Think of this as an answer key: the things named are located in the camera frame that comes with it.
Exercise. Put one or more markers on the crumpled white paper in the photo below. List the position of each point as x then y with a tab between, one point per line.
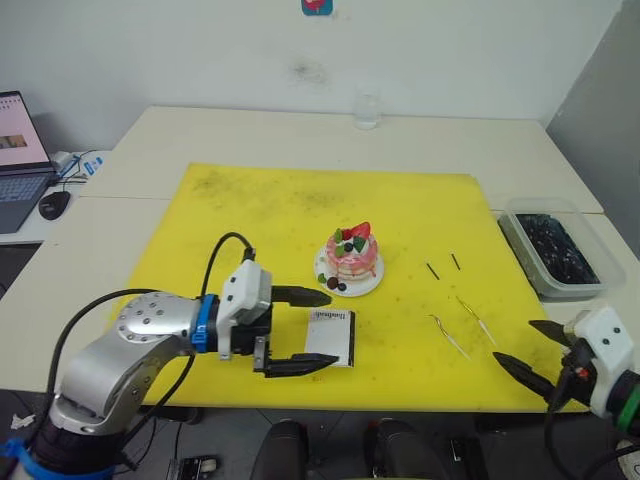
22	421

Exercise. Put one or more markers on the black device on floor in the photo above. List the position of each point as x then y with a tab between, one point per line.
195	467

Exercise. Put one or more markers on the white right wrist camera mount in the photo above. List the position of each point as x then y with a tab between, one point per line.
607	340

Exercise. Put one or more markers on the black burnt debris pile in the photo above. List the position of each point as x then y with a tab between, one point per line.
555	250

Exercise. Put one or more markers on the dark brown toy cookie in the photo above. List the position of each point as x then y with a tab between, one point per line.
332	283

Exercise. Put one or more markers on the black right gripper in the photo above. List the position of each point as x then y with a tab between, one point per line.
580	385

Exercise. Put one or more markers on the white tag with blue label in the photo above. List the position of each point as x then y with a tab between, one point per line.
94	165

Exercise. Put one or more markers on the thin gold and white candle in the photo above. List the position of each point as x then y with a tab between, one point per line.
477	321
450	336

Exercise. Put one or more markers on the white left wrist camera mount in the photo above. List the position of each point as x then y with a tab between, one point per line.
245	290

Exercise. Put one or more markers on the white round plate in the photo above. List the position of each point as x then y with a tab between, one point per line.
367	284

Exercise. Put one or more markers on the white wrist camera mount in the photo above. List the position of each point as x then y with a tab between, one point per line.
607	340
245	290

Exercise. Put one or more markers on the yellow foam mat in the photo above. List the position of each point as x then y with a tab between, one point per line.
280	225

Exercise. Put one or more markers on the grey laptop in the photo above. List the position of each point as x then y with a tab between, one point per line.
20	150

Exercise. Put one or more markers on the white power adapter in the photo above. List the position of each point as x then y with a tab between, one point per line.
64	160

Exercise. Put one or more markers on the white and black matchbox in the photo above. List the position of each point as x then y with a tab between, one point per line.
327	342

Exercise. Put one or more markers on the pink toy cake with strawberry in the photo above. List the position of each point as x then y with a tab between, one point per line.
352	252

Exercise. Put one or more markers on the red and blue wall sticker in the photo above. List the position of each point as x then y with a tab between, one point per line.
317	7

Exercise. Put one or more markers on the clear plastic container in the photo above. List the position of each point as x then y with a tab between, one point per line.
510	222

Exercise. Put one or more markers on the dark rounded shape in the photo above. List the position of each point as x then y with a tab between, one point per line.
280	450
400	450

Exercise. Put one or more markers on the clear glass cup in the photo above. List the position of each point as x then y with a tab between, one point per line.
366	112

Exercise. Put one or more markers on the black computer mouse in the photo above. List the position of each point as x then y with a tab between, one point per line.
54	205

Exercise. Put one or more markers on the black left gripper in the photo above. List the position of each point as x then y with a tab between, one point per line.
252	335

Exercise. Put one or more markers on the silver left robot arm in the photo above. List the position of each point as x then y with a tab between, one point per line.
100	360

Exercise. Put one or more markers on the thin dark match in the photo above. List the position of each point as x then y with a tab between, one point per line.
456	262
433	271

